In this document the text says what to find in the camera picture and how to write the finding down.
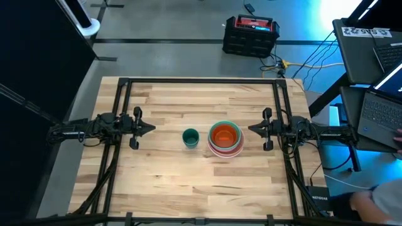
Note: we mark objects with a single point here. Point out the pale pink plastic bowl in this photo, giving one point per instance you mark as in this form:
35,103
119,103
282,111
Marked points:
226,154

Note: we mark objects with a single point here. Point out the white round stand base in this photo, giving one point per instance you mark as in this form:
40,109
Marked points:
91,29

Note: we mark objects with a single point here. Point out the small black power adapter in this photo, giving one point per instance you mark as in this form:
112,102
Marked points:
249,7

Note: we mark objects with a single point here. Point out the open black laptop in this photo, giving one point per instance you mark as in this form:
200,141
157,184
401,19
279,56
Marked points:
378,116

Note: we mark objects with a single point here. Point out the black laptop keyboard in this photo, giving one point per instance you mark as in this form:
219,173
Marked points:
389,55

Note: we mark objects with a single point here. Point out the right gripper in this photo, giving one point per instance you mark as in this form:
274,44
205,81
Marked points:
268,128

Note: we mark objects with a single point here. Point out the green plastic bowl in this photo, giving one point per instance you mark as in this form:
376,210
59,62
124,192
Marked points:
210,134

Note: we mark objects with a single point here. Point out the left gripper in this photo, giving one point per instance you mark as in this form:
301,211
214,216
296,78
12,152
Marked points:
136,127

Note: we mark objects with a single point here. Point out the black and red toolbox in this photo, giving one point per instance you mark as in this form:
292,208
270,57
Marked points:
251,44

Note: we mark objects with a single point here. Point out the black aluminium table frame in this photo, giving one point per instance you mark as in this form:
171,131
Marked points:
201,81

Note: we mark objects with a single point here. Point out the black Netgear network switch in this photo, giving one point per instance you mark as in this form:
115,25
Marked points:
319,198

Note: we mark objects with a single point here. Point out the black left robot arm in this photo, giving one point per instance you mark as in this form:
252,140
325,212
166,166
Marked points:
72,132

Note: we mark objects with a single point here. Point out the white box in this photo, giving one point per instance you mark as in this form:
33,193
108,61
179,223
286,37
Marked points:
334,117

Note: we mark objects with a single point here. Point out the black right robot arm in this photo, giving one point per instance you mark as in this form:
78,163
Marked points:
320,133

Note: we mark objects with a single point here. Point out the red cup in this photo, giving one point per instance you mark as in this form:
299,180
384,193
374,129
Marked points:
224,136

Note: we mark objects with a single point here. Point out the person's hand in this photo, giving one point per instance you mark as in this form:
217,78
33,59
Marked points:
399,141

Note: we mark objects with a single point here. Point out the large black partition panel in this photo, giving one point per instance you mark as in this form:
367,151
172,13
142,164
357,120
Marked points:
31,47

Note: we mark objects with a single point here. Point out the green plastic cup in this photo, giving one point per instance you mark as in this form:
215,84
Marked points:
190,138

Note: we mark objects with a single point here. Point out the white paper label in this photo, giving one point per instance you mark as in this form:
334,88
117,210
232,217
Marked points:
366,32

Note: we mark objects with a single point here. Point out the person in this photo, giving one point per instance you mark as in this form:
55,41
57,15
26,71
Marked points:
377,204

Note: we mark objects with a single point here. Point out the dark grey desk top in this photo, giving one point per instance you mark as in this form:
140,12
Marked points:
355,59

